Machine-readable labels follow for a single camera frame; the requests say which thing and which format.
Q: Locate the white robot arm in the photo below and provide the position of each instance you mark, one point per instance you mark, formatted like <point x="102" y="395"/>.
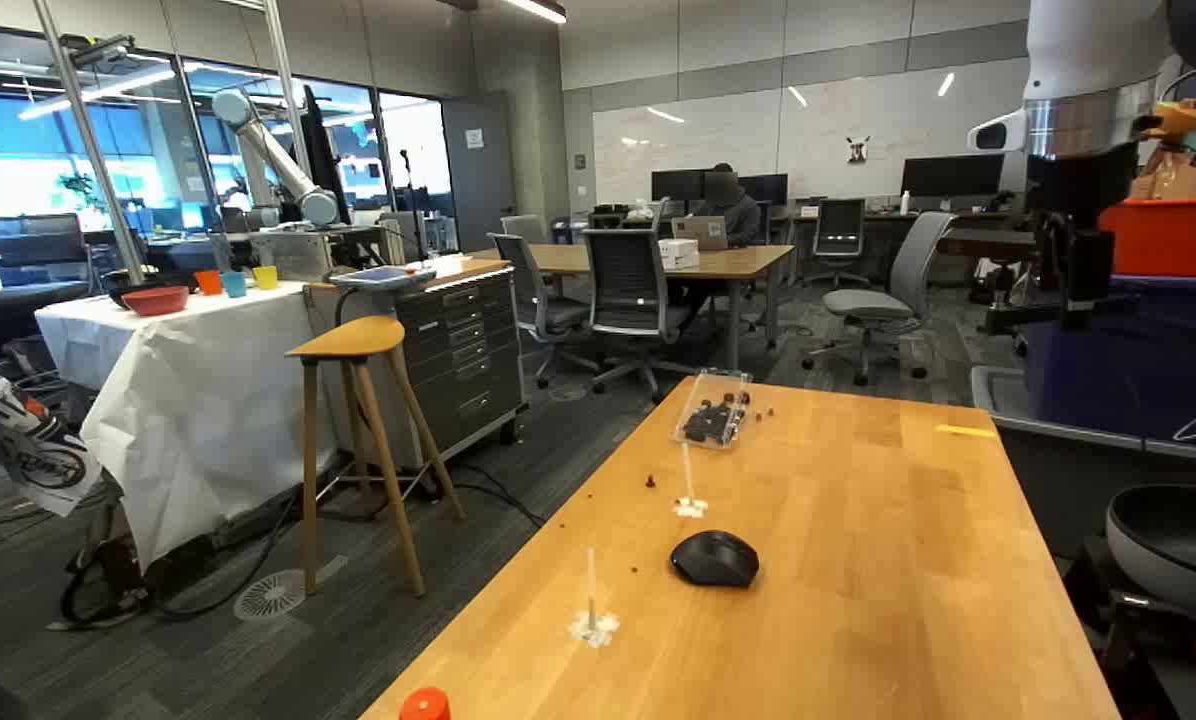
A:
<point x="1094" y="77"/>

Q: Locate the orange storage bin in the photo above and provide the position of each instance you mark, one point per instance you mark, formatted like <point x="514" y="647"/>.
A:
<point x="1153" y="236"/>

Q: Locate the silver background robot arm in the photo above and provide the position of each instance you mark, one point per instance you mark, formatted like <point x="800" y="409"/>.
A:
<point x="318" y="204"/>

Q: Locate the white plastic stand near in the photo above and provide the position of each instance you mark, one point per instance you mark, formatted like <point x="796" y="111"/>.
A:
<point x="594" y="627"/>

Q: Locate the grey office chair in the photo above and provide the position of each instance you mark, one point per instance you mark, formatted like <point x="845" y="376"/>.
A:
<point x="630" y="315"/>

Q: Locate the black computer mouse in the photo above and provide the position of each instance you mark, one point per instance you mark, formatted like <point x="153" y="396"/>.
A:
<point x="714" y="561"/>

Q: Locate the white plastic stand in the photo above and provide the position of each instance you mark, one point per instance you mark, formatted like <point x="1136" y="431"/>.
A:
<point x="594" y="627"/>
<point x="690" y="503"/>

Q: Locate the white plastic stand far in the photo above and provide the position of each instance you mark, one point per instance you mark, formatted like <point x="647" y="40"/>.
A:
<point x="690" y="503"/>

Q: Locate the red bowl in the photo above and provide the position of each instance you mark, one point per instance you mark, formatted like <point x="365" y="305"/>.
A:
<point x="159" y="300"/>

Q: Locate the orange round cap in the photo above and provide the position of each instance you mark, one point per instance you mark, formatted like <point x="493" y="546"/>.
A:
<point x="427" y="704"/>

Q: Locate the wooden office desk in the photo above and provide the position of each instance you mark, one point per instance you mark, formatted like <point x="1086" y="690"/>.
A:
<point x="732" y="268"/>

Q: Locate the wooden bar stool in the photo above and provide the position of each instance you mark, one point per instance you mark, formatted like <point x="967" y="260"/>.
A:
<point x="352" y="347"/>

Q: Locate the seated person dark clothes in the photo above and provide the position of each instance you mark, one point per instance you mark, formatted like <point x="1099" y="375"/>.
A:
<point x="732" y="204"/>

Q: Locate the grey drawer cabinet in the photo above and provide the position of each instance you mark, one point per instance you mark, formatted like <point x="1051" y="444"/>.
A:
<point x="457" y="342"/>

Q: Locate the white cloth covered table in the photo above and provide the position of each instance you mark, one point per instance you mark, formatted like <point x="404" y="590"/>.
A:
<point x="198" y="415"/>

